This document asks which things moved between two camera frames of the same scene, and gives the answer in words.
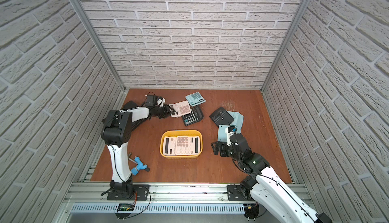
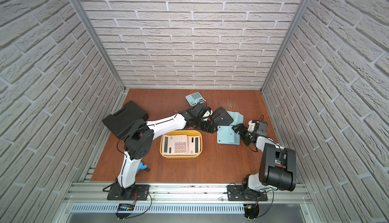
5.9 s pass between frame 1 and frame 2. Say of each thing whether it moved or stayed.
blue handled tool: stayed
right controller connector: stayed
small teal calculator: stayed
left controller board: stayed
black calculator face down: stayed
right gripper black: moved
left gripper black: moved
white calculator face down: stayed
